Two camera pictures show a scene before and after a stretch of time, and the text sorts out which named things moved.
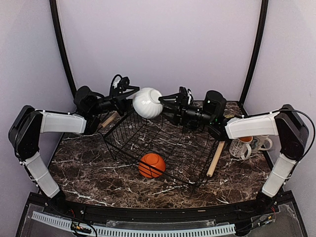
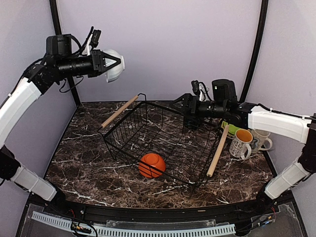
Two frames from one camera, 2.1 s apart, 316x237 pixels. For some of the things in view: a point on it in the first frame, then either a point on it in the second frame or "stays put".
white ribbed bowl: [146, 103] to [114, 74]
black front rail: [74, 209] stays put
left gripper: [120, 101] to [98, 63]
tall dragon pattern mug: [262, 142] stays put
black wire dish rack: [163, 146] stays put
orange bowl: [152, 165] stays put
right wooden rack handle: [215, 159] stays put
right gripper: [179, 115] to [187, 98]
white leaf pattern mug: [238, 148] stays put
